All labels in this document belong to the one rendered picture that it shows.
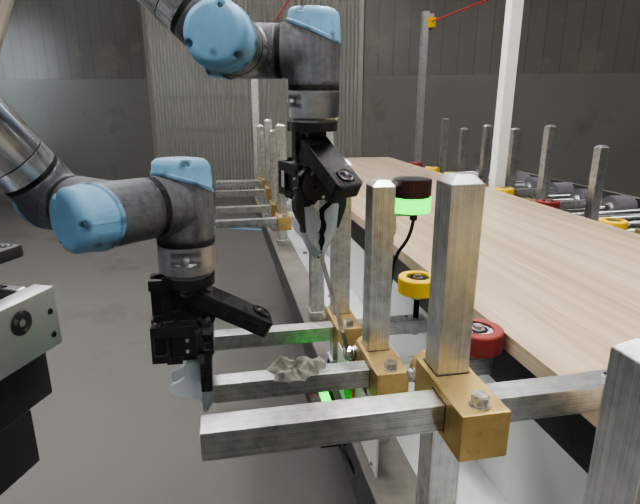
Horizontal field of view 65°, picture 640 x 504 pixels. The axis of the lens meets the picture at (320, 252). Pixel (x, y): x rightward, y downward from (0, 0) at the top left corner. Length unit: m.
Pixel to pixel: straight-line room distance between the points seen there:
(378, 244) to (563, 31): 6.47
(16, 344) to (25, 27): 8.64
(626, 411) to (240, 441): 0.32
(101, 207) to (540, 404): 0.50
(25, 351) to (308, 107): 0.51
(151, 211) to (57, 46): 8.39
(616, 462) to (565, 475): 0.45
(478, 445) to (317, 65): 0.51
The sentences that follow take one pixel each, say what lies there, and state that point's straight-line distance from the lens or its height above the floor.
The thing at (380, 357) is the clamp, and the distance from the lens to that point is 0.79.
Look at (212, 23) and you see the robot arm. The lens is 0.61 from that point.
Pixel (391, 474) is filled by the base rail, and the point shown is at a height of 0.70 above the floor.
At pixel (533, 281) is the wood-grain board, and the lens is 1.10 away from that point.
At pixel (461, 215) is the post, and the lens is 0.50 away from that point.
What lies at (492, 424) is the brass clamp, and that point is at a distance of 0.52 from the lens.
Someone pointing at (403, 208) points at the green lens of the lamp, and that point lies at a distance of 0.74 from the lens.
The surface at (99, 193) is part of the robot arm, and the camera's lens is 0.59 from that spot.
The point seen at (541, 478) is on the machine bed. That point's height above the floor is 0.73.
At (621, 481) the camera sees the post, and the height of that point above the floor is 1.04.
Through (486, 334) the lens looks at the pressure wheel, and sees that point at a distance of 0.82.
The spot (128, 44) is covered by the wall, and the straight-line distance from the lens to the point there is 8.27.
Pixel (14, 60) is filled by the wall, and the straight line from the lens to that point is 9.46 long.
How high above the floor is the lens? 1.24
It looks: 16 degrees down
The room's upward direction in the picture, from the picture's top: straight up
